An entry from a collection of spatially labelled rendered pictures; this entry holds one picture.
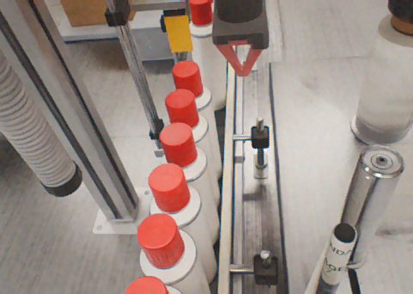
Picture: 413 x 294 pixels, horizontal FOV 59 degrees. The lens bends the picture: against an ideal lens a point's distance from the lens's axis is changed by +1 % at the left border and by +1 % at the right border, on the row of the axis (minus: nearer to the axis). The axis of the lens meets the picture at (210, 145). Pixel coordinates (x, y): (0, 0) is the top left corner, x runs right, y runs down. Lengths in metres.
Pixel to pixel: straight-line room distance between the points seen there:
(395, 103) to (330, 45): 0.38
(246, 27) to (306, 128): 0.25
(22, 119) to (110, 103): 0.55
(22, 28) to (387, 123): 0.48
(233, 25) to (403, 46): 0.21
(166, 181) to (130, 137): 0.43
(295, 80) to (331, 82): 0.06
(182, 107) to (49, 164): 0.14
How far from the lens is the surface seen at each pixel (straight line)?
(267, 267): 0.45
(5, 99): 0.29
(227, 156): 0.55
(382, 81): 0.55
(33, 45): 0.39
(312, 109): 0.67
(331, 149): 0.61
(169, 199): 0.32
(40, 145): 0.31
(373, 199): 0.38
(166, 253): 0.30
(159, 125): 0.58
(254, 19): 0.46
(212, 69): 0.61
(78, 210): 0.67
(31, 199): 0.73
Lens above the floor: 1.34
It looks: 48 degrees down
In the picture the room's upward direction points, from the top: 10 degrees counter-clockwise
